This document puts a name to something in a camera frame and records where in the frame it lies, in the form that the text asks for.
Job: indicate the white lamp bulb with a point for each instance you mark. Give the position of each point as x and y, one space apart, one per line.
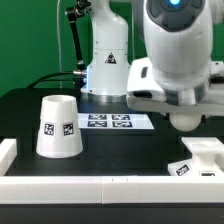
185 122

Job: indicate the white lamp base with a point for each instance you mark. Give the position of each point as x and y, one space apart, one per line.
205 151

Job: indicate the white lamp shade cone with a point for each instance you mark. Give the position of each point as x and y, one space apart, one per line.
59 135

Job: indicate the white left wall block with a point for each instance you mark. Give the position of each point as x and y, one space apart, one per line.
8 152

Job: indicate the fiducial marker sheet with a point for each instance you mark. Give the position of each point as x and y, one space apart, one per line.
114 121

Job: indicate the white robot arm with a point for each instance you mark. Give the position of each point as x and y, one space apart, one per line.
177 74

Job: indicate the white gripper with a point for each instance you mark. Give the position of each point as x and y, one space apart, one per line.
144 94

